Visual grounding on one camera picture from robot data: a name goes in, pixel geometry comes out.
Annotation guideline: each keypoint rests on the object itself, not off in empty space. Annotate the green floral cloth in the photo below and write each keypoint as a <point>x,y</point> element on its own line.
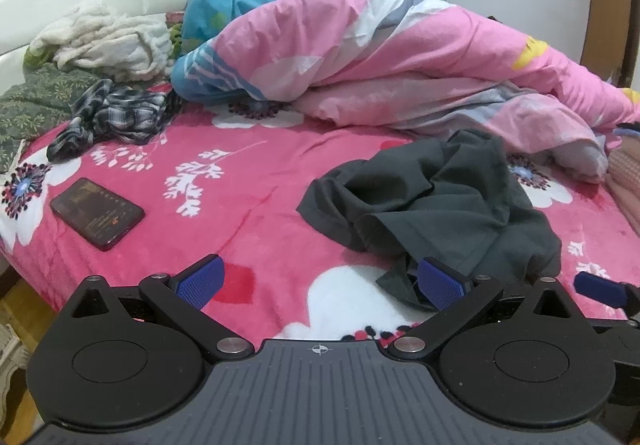
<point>35,100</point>

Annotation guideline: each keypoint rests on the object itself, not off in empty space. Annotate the black smartphone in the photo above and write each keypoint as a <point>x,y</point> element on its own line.
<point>97,215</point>

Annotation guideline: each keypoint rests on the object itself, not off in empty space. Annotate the brown wooden door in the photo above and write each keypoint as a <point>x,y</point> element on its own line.
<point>615,15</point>

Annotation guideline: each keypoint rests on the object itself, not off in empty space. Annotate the small blue object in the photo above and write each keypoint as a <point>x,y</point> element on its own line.
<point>627,130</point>

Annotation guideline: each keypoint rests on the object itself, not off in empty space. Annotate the green printed cloth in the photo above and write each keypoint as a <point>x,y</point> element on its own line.
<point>176,40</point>

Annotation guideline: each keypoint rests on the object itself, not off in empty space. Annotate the dark grey shorts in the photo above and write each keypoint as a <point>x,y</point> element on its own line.
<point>450,205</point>

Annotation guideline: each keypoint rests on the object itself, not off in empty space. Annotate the pink and blue duvet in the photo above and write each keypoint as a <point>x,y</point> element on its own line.
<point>375,50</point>

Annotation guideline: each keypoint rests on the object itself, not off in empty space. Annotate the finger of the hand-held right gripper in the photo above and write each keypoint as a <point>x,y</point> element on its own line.
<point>600,287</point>

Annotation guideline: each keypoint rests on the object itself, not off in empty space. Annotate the white carved bed frame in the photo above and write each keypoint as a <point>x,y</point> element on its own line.
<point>10,365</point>

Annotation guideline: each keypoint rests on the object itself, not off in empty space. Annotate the white towel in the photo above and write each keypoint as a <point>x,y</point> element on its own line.
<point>110,45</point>

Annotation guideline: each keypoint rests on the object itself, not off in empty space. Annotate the plaid cloth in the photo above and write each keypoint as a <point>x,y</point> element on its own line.
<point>125,117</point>

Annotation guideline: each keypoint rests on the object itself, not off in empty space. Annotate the pink floral blanket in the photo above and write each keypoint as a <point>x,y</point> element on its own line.
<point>250,205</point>

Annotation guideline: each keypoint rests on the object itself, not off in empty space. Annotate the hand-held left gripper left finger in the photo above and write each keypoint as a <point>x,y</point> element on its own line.
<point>202,282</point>

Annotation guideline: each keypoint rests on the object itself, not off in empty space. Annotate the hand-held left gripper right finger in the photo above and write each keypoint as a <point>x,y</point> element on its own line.
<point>442,285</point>

